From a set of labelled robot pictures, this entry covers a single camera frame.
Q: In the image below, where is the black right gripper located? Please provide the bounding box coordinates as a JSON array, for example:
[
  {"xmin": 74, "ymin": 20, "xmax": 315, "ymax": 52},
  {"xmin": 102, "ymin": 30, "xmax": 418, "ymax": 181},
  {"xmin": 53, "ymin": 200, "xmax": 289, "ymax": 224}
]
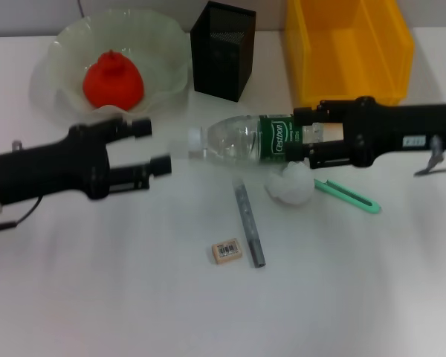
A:
[{"xmin": 285, "ymin": 95, "xmax": 446, "ymax": 170}]

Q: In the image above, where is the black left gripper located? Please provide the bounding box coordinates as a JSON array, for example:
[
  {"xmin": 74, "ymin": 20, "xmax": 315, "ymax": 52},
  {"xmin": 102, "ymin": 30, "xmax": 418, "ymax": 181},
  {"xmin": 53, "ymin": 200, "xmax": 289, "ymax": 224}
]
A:
[{"xmin": 0, "ymin": 117, "xmax": 172, "ymax": 205}]

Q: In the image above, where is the white paper ball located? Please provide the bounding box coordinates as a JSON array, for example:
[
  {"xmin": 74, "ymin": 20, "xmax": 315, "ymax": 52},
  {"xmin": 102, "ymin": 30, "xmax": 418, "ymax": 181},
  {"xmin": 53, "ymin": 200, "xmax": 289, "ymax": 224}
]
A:
[{"xmin": 264, "ymin": 161, "xmax": 316, "ymax": 205}]

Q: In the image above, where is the clear green-label water bottle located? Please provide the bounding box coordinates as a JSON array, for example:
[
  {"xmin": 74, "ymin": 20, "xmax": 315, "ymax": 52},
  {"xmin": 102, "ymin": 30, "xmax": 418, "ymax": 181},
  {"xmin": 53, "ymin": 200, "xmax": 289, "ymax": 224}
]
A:
[{"xmin": 187, "ymin": 113, "xmax": 343, "ymax": 167}]

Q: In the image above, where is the red-orange fruit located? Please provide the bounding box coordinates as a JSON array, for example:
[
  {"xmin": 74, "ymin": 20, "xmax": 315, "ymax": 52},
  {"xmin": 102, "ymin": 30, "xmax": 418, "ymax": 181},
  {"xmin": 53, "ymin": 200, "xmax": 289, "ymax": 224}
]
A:
[{"xmin": 83, "ymin": 50, "xmax": 146, "ymax": 111}]

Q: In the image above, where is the green utility knife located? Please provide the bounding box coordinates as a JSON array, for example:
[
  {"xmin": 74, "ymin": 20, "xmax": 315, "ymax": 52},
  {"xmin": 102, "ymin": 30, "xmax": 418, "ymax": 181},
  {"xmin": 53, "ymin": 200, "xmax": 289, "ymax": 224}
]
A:
[{"xmin": 314, "ymin": 178, "xmax": 382, "ymax": 216}]

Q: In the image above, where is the pale green glass fruit plate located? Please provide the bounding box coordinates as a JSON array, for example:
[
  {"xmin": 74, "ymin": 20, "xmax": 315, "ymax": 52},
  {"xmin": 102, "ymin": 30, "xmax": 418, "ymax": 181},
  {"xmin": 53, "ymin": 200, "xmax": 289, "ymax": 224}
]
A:
[{"xmin": 29, "ymin": 9, "xmax": 190, "ymax": 123}]

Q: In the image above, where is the black mesh pen holder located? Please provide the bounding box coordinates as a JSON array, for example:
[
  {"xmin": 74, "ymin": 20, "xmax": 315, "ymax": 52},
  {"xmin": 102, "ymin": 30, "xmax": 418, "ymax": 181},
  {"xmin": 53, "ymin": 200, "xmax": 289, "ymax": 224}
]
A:
[{"xmin": 190, "ymin": 0, "xmax": 256, "ymax": 103}]

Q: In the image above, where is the grey pen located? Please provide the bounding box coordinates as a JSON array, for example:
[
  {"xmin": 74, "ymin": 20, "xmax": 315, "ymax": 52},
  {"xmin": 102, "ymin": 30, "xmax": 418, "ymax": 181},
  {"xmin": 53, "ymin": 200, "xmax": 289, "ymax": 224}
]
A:
[{"xmin": 232, "ymin": 177, "xmax": 267, "ymax": 269}]

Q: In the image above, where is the beige eraser with barcode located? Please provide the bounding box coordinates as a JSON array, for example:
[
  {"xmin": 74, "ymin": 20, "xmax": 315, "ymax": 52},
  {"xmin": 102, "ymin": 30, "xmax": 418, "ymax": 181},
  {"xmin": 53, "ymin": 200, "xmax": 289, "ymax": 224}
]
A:
[{"xmin": 210, "ymin": 239, "xmax": 245, "ymax": 266}]

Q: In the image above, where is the yellow plastic bin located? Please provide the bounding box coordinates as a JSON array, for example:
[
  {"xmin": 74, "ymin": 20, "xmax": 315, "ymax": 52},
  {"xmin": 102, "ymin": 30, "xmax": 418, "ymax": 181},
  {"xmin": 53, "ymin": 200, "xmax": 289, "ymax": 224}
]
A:
[{"xmin": 285, "ymin": 0, "xmax": 416, "ymax": 112}]

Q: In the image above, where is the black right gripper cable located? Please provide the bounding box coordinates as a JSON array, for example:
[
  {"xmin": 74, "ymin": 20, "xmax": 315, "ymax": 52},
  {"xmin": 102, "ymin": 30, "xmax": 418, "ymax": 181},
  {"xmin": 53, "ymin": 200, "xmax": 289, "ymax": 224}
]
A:
[{"xmin": 414, "ymin": 135, "xmax": 446, "ymax": 178}]

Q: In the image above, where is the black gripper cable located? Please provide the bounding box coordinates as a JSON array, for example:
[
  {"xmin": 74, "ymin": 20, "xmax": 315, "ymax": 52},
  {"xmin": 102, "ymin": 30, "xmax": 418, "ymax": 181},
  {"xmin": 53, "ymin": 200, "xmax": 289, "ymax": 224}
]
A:
[
  {"xmin": 414, "ymin": 135, "xmax": 446, "ymax": 178},
  {"xmin": 0, "ymin": 195, "xmax": 44, "ymax": 235}
]

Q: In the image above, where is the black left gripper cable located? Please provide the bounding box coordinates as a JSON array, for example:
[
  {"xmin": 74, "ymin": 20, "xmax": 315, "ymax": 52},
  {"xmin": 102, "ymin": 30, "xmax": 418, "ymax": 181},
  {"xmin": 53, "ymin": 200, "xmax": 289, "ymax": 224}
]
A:
[{"xmin": 0, "ymin": 195, "xmax": 44, "ymax": 235}]

